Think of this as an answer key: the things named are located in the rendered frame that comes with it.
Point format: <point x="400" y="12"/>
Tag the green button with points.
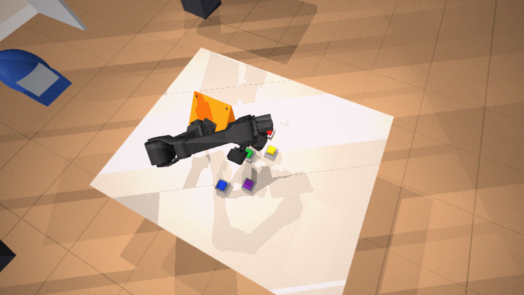
<point x="250" y="155"/>

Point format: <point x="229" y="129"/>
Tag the yellow button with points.
<point x="271" y="151"/>

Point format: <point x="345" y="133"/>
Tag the purple button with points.
<point x="248" y="185"/>

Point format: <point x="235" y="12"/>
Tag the blue button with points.
<point x="222" y="186"/>

